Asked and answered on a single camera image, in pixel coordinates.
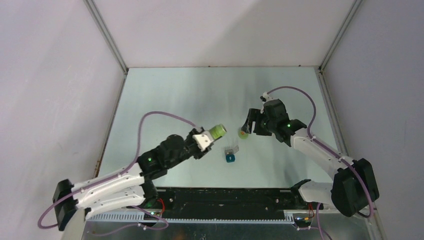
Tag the aluminium frame post left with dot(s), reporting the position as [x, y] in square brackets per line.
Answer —
[106, 34]

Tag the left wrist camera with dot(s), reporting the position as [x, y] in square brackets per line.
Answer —
[204, 140]

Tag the green lidded black jar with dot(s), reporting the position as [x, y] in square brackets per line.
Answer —
[218, 131]

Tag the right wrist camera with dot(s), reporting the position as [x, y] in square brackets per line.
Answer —
[265, 98]

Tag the aluminium frame post right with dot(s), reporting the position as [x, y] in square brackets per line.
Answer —
[340, 33]

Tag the aluminium frame post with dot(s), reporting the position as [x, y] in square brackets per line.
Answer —
[340, 33]
[106, 34]

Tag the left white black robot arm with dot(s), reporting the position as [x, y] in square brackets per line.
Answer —
[130, 185]

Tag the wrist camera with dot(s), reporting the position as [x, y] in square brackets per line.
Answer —
[265, 98]
[204, 140]

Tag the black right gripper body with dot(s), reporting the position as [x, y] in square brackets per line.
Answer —
[263, 126]

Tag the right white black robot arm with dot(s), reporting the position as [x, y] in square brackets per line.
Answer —
[353, 185]

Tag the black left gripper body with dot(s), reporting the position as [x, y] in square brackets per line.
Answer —
[192, 149]

